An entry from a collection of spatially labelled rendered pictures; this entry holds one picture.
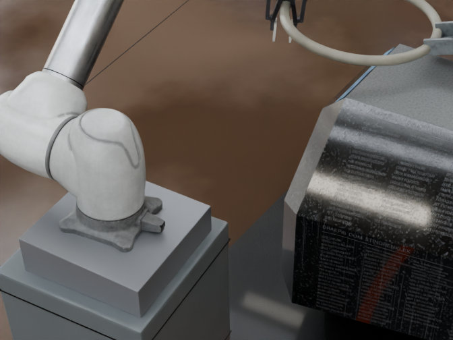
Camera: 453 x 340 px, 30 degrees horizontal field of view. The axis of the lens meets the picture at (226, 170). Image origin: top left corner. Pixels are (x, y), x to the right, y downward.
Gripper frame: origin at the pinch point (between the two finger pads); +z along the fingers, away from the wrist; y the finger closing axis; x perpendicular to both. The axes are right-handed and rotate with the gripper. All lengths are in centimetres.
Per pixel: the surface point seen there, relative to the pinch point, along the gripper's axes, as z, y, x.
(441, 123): -4, 43, -46
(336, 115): 2.4, 16.3, -37.9
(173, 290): 6, -21, -105
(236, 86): 93, -15, 101
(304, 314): 84, 17, -42
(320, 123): 9.0, 12.7, -33.8
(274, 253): 86, 6, -13
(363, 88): -2.1, 23.5, -30.4
